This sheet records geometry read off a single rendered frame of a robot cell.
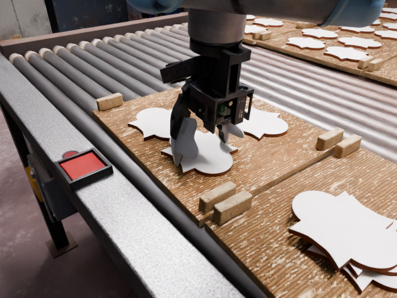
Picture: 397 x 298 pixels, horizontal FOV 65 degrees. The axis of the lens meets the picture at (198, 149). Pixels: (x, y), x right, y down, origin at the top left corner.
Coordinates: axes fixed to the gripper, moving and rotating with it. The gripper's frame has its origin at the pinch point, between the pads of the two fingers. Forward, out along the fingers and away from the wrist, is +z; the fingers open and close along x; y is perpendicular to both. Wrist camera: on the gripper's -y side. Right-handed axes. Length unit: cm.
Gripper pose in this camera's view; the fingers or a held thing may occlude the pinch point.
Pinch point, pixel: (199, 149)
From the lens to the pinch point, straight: 55.6
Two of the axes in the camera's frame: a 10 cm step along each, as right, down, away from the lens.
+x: 8.1, -3.3, 4.9
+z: -0.4, 8.0, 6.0
